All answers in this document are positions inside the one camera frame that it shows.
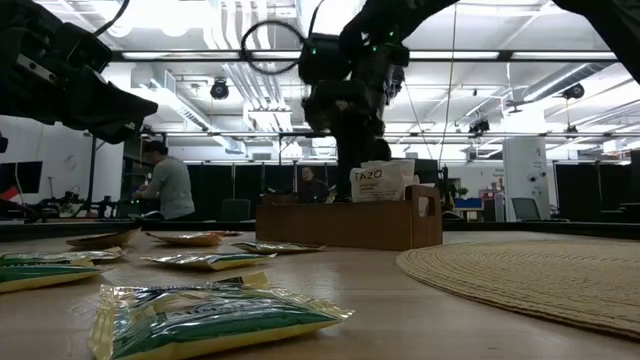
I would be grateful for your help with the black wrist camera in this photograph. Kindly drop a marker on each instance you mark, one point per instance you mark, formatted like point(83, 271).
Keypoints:
point(90, 50)
point(322, 57)

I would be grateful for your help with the blue box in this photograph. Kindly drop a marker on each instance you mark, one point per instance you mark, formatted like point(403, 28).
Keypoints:
point(469, 203)

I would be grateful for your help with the black ceiling-mounted camera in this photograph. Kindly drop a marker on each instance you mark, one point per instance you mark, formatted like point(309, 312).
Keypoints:
point(574, 91)
point(219, 90)
point(479, 126)
point(398, 82)

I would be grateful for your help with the black partition screen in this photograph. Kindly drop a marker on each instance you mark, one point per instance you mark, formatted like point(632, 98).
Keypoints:
point(215, 185)
point(577, 192)

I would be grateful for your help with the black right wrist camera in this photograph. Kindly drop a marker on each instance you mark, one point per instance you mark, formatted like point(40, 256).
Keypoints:
point(322, 57)

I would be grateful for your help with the round woven straw placemat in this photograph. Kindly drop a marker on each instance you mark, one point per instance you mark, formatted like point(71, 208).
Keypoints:
point(525, 285)

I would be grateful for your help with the wooden compartment tea box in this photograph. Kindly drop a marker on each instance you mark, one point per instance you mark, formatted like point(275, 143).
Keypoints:
point(325, 225)

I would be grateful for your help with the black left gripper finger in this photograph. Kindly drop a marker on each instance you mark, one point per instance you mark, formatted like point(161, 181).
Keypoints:
point(125, 102)
point(117, 131)

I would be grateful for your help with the grey office chair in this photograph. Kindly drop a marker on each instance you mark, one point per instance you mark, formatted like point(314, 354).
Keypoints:
point(525, 209)

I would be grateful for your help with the person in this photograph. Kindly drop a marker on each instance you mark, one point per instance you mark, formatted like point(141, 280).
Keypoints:
point(170, 187)
point(310, 190)

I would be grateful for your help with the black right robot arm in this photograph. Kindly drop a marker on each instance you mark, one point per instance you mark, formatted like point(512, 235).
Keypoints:
point(400, 15)

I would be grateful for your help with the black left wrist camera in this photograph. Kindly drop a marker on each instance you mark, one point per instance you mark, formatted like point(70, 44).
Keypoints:
point(90, 50)

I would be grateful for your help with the white Tazo tea packet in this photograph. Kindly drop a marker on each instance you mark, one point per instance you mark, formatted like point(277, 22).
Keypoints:
point(375, 185)
point(410, 172)

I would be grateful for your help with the black computer monitor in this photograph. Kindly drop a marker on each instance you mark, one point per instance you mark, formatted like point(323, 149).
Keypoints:
point(22, 176)
point(427, 172)

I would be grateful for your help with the white pillar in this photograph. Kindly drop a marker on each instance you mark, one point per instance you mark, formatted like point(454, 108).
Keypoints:
point(525, 175)

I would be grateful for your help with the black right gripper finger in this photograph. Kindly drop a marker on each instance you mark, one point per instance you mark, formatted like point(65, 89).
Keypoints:
point(382, 150)
point(355, 150)

